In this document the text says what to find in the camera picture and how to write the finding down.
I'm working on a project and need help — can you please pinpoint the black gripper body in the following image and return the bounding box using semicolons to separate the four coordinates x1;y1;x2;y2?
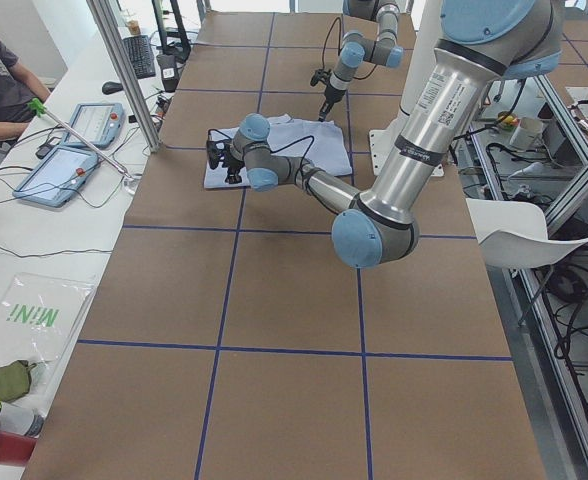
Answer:
319;83;345;116
222;147;244;184

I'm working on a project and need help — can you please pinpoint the blue striped button shirt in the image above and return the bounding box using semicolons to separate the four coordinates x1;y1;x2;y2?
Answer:
203;114;353;189

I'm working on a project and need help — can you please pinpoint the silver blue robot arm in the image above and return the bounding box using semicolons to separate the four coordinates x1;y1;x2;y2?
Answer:
310;1;404;122
208;1;565;268

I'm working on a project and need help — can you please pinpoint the upper blue teach pendant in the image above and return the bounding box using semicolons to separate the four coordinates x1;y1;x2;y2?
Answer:
69;103;124;149

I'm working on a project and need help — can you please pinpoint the blue teach pendant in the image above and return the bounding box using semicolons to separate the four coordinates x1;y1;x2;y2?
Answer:
12;146;99;208
69;103;124;149

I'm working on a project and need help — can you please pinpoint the black computer mouse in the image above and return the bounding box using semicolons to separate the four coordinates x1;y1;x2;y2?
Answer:
101;81;123;95

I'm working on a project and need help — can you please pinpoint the black keyboard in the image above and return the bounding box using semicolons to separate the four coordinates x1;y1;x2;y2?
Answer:
122;35;156;79

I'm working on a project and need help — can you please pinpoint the lower blue teach pendant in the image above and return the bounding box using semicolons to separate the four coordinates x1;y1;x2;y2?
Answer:
12;146;99;208

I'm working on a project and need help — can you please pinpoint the metal rod green clip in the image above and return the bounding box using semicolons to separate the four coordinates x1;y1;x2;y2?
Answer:
28;98;142;183

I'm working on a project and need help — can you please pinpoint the white plastic chair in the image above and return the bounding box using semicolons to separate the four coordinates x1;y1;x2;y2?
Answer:
466;198;588;269

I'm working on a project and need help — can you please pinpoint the clear bag green lettering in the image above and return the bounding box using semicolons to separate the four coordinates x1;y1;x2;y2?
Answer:
0;273;96;372

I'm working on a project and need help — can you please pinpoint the olive green cloth pouch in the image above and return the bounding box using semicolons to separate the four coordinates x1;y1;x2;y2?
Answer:
0;360;36;402

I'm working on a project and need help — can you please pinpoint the red cylinder bottle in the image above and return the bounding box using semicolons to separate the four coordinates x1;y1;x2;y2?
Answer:
0;431;37;466

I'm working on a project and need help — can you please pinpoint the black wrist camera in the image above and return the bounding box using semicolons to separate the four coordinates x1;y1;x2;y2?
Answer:
310;69;331;87
206;140;227;170

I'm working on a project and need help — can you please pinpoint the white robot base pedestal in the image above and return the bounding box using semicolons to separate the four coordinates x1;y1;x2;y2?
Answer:
370;1;465;178

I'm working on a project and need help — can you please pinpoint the grey aluminium camera post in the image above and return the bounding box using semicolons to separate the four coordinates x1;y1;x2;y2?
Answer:
86;0;160;153

